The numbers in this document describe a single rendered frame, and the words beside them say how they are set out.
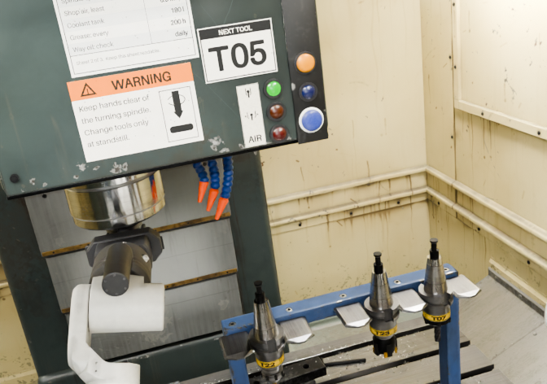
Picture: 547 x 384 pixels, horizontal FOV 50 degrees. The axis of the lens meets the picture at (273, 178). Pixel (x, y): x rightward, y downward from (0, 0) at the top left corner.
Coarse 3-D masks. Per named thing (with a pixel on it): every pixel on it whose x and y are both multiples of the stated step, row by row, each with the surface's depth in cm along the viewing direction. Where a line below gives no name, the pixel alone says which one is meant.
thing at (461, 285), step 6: (462, 276) 114; (450, 282) 112; (456, 282) 112; (462, 282) 112; (468, 282) 112; (456, 288) 110; (462, 288) 110; (468, 288) 110; (474, 288) 109; (456, 294) 109; (462, 294) 108; (468, 294) 108; (474, 294) 108
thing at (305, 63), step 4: (300, 56) 78; (304, 56) 78; (308, 56) 78; (312, 56) 79; (300, 60) 78; (304, 60) 78; (308, 60) 78; (312, 60) 78; (296, 64) 79; (300, 64) 78; (304, 64) 78; (308, 64) 78; (312, 64) 79; (300, 68) 78; (304, 68) 79; (308, 68) 79; (312, 68) 79
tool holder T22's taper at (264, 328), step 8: (256, 304) 100; (264, 304) 100; (256, 312) 100; (264, 312) 100; (272, 312) 101; (256, 320) 101; (264, 320) 100; (272, 320) 101; (256, 328) 101; (264, 328) 100; (272, 328) 101; (256, 336) 101; (264, 336) 101; (272, 336) 101
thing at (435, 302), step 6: (420, 288) 110; (450, 288) 109; (420, 294) 109; (426, 294) 108; (444, 294) 108; (450, 294) 107; (426, 300) 108; (432, 300) 107; (438, 300) 107; (444, 300) 108; (450, 300) 108; (432, 306) 107; (438, 306) 107
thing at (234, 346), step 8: (224, 336) 105; (232, 336) 105; (240, 336) 105; (224, 344) 103; (232, 344) 103; (240, 344) 102; (248, 344) 102; (224, 352) 101; (232, 352) 100; (240, 352) 100; (248, 352) 100
